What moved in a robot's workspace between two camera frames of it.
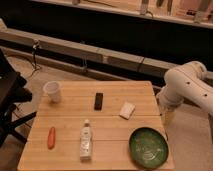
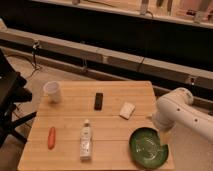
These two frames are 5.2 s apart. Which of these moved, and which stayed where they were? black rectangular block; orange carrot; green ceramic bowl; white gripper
Moved: white gripper
Stayed: orange carrot; green ceramic bowl; black rectangular block
